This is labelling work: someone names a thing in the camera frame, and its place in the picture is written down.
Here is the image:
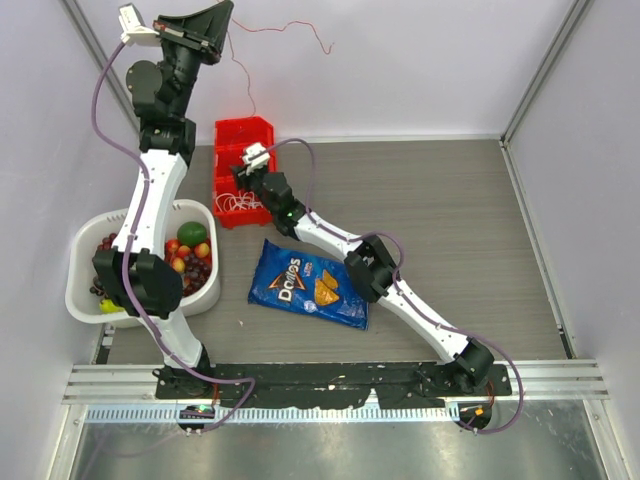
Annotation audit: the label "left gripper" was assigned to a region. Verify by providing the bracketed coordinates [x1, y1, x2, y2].
[151, 1, 231, 119]

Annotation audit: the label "red-white striped cable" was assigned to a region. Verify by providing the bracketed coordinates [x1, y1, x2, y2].
[212, 0, 335, 119]

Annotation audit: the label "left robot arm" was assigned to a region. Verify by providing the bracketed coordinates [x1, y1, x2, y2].
[92, 1, 234, 399]

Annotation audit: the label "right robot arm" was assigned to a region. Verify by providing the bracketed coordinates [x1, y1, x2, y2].
[231, 165, 494, 395]

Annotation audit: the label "red plastic bin rack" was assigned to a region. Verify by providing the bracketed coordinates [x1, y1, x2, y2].
[212, 116, 275, 229]

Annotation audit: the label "green avocado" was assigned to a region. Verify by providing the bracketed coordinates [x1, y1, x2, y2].
[177, 221, 208, 248]

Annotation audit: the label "red-yellow peaches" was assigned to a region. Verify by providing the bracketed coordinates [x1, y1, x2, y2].
[164, 238, 213, 274]

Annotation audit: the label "dark grape bunch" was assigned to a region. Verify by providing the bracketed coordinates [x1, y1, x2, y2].
[89, 248, 211, 299]

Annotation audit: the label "blue Doritos chip bag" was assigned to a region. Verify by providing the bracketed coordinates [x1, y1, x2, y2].
[248, 240, 368, 330]

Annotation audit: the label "purple grape bunch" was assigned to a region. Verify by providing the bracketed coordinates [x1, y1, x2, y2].
[96, 233, 117, 251]

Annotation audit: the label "white fruit basket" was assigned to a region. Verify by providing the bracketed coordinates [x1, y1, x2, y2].
[65, 199, 220, 328]

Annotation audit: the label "yellow-green pear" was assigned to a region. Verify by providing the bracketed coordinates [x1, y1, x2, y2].
[99, 298, 125, 314]

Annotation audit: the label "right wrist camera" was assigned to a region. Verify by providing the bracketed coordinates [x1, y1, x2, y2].
[242, 142, 271, 175]

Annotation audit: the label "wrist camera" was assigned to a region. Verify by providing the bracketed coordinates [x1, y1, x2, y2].
[242, 142, 271, 175]
[118, 3, 160, 47]

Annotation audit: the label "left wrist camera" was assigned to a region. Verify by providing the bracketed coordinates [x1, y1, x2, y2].
[118, 3, 160, 47]

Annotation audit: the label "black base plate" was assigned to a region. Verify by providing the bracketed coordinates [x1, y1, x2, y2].
[152, 362, 512, 410]

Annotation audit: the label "slotted cable duct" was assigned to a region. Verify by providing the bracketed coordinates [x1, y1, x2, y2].
[85, 403, 459, 424]

